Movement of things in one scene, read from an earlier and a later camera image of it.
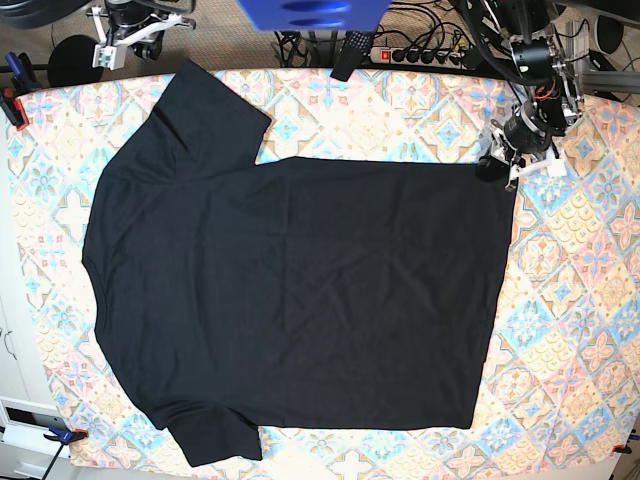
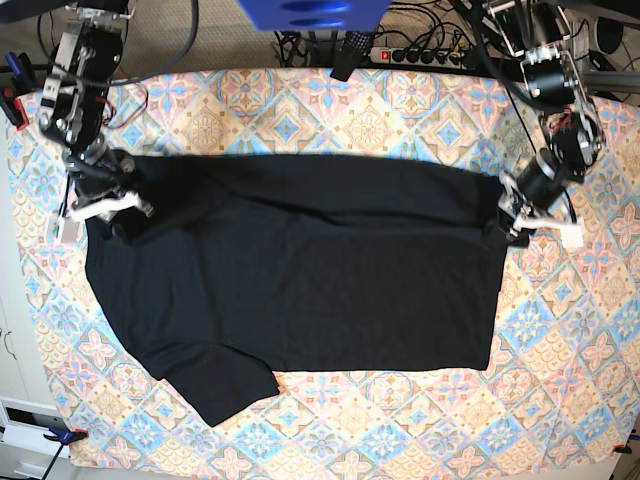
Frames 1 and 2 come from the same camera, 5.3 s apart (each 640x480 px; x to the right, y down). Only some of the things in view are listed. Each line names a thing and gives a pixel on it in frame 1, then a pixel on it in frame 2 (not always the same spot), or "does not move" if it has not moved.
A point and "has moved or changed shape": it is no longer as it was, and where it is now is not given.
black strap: (355, 45) does not move
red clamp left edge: (23, 81) does not move
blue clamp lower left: (65, 435) does not move
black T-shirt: (311, 292) has moved or changed shape
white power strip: (441, 58) does not move
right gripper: (529, 131) → (539, 183)
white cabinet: (27, 414) does not move
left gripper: (149, 49) → (97, 172)
